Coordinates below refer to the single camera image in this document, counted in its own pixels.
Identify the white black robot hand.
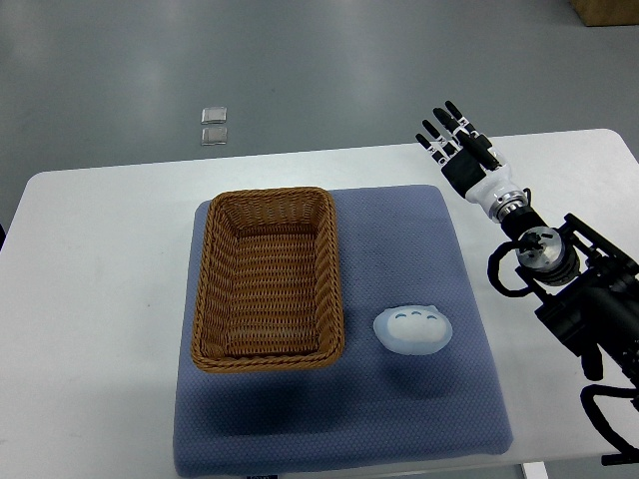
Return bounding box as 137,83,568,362
415,101,525,219

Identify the blue white plush toy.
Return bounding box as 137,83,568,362
372,304,453,356

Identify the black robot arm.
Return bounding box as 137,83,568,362
416,102,638,384

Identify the brown wicker basket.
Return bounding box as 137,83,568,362
191,187,345,373

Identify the blue quilted mat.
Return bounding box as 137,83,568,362
174,185,512,477

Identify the brown cardboard box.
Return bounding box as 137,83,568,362
569,0,638,27

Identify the upper silver floor plate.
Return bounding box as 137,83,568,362
201,106,228,125

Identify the white table leg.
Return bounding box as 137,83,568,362
521,461,549,479

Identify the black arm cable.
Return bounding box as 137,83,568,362
486,239,538,299

